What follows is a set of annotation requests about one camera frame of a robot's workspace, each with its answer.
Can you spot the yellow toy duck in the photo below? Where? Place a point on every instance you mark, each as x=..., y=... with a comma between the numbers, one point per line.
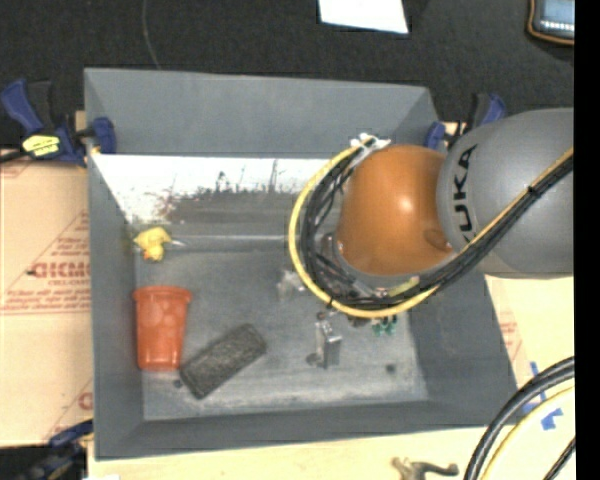
x=152, y=244

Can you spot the orange plastic cup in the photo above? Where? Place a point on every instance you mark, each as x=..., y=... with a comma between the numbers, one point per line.
x=160, y=328

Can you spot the dark grey sponge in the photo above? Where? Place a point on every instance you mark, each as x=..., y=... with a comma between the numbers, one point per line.
x=224, y=360

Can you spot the grey metal bin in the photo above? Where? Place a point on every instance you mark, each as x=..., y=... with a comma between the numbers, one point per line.
x=260, y=278

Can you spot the brown cardboard board red print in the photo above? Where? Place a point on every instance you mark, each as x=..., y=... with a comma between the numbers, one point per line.
x=40, y=328

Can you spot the clear plastic thing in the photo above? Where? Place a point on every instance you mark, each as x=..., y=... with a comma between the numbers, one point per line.
x=290, y=284

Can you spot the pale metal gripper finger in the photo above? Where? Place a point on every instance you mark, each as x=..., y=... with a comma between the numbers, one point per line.
x=334, y=350
x=320, y=343

